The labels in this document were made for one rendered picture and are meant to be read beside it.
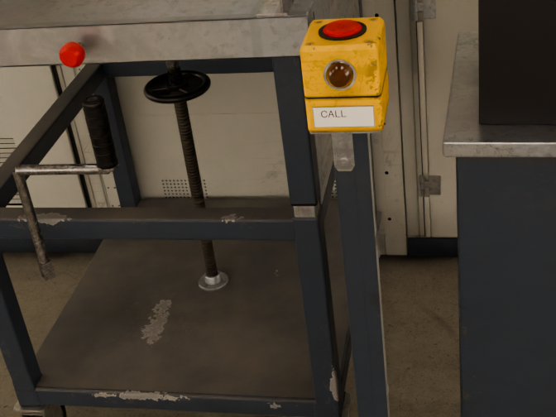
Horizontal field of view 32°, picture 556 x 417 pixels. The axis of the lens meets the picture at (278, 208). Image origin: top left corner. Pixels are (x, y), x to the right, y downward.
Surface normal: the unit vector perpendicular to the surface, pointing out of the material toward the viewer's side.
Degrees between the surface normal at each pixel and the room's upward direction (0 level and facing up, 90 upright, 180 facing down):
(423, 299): 0
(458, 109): 0
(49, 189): 90
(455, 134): 0
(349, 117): 90
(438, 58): 90
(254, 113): 90
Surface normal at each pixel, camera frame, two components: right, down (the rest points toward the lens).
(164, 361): -0.11, -0.84
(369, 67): -0.18, 0.54
